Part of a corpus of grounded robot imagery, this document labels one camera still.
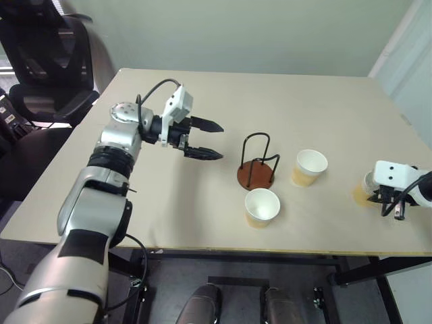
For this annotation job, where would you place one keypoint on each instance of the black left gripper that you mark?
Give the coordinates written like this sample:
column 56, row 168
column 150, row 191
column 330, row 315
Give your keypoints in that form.
column 178, row 133

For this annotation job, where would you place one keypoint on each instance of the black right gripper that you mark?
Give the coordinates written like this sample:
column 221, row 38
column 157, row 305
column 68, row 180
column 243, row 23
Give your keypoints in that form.
column 391, row 195

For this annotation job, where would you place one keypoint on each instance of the tan paper cup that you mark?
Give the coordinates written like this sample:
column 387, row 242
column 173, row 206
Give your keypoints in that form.
column 261, row 206
column 310, row 165
column 364, row 194

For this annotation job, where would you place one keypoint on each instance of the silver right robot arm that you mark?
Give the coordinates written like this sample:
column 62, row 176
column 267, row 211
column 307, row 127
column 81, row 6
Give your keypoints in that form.
column 424, row 194

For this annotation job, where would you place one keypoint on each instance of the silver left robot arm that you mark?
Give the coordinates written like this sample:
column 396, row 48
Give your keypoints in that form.
column 114, row 135

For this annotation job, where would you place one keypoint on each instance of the dark rounded robot leg shape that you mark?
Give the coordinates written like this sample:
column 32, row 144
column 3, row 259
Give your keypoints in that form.
column 281, row 307
column 200, row 305

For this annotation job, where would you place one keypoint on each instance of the dark padded chair seat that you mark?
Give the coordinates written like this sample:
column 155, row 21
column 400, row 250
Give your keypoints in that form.
column 33, row 155

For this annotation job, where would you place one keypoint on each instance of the black mesh office chair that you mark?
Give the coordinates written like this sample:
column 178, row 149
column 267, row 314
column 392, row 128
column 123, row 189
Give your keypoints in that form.
column 50, row 60

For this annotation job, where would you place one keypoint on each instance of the black equipment with labels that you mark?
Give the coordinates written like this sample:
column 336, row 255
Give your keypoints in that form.
column 11, row 116

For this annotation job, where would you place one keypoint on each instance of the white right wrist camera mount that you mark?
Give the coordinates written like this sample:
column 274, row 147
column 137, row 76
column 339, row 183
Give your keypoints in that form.
column 393, row 173

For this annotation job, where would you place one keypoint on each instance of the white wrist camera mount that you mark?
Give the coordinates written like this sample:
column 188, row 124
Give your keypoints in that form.
column 393, row 173
column 180, row 101

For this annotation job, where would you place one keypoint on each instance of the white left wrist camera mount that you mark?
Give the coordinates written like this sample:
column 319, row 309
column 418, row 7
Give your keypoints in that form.
column 180, row 101

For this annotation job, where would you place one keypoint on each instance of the black metal table frame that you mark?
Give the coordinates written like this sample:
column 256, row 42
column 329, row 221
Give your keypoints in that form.
column 236, row 256

